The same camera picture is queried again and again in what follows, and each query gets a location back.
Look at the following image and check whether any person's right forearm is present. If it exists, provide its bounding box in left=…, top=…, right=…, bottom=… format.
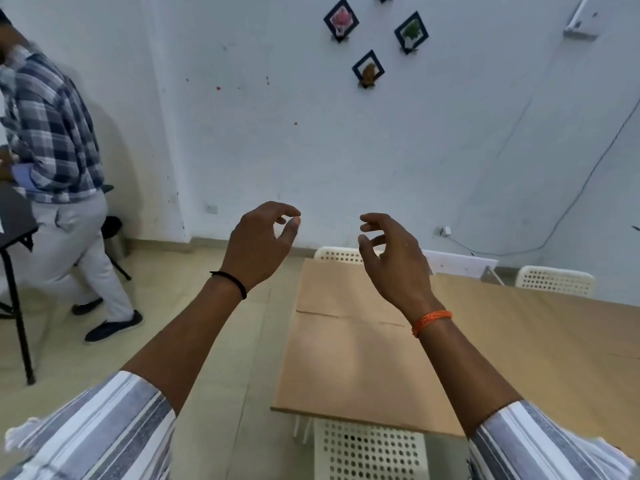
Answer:
left=415, top=317, right=523, bottom=438

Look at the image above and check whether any black metal table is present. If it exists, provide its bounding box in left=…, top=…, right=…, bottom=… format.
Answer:
left=0, top=187, right=41, bottom=387

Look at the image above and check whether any light wooden table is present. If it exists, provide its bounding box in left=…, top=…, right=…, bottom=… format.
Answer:
left=271, top=258, right=640, bottom=461

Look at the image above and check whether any person's left hand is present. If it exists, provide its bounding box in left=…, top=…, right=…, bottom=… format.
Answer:
left=219, top=201, right=303, bottom=291

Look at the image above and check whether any white wall conduit fixture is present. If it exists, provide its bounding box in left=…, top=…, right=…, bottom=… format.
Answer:
left=563, top=0, right=602, bottom=41

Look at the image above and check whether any stack of beige placemats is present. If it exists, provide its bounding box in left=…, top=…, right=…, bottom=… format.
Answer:
left=272, top=309, right=467, bottom=439

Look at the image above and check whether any brown flower wall frame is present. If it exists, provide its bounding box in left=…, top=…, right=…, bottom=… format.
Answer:
left=351, top=49, right=387, bottom=89

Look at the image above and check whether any black wrist thread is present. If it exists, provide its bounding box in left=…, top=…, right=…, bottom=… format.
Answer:
left=209, top=270, right=249, bottom=301

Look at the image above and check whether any orange wrist thread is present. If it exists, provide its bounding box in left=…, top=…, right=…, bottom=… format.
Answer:
left=411, top=309, right=453, bottom=339

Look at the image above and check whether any person's left forearm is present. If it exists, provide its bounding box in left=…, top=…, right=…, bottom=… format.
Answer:
left=121, top=279, right=247, bottom=415

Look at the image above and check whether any green plant wall frame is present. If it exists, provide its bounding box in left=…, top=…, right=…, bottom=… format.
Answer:
left=393, top=10, right=431, bottom=55

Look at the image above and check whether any black wall cable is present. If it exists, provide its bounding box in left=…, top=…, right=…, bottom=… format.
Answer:
left=446, top=99, right=640, bottom=257

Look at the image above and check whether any white perforated plastic chair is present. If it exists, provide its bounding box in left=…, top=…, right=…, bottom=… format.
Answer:
left=292, top=417, right=432, bottom=480
left=515, top=265, right=597, bottom=299
left=313, top=246, right=365, bottom=265

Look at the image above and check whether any person's right hand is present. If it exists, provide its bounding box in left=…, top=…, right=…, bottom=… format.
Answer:
left=357, top=212, right=442, bottom=321

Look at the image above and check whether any pink flower wall frame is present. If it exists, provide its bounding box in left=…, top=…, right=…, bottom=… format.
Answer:
left=323, top=0, right=361, bottom=43

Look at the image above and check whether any grey white striped shirt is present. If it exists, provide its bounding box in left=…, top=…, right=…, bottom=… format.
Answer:
left=0, top=370, right=640, bottom=480

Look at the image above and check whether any bystander in plaid shirt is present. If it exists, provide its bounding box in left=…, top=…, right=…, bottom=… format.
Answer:
left=0, top=44, right=107, bottom=205

